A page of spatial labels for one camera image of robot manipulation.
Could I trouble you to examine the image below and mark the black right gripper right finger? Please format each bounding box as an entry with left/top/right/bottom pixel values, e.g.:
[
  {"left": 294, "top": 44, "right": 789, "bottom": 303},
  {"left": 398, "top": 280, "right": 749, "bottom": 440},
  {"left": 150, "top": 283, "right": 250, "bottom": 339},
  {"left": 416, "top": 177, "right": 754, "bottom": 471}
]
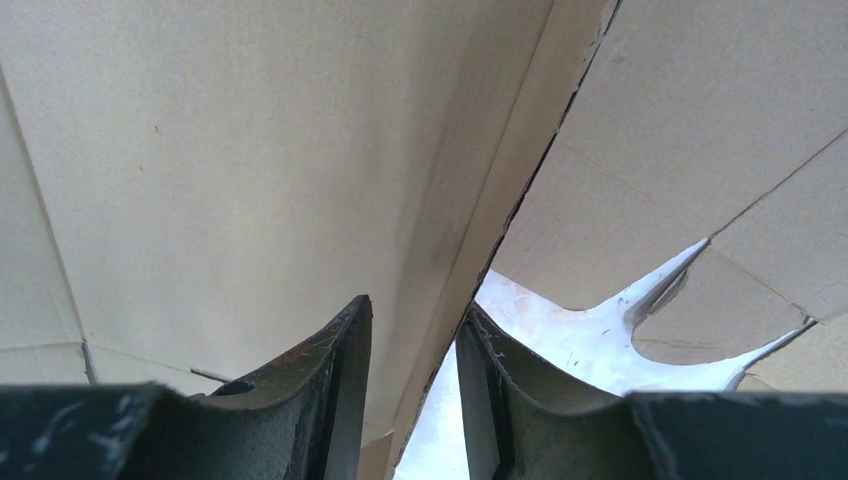
[{"left": 455, "top": 306, "right": 847, "bottom": 479}]

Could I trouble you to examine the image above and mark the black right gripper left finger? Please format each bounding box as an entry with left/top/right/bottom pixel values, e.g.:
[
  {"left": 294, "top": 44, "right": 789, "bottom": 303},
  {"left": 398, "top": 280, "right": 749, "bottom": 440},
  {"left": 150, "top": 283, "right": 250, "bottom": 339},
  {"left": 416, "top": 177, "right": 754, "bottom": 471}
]
[{"left": 1, "top": 295, "right": 373, "bottom": 479}]

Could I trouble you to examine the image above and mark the large cardboard box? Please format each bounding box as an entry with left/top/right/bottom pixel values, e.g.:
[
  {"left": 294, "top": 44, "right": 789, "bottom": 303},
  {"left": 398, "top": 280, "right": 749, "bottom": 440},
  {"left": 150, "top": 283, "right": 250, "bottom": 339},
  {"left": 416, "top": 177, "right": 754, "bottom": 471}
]
[{"left": 1, "top": 1, "right": 615, "bottom": 479}]

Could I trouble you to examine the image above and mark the flat cardboard blank at right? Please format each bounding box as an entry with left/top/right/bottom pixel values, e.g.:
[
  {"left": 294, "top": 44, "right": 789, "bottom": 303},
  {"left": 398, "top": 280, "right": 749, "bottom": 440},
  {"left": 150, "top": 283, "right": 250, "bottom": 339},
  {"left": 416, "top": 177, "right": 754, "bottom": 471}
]
[{"left": 478, "top": 1, "right": 847, "bottom": 394}]

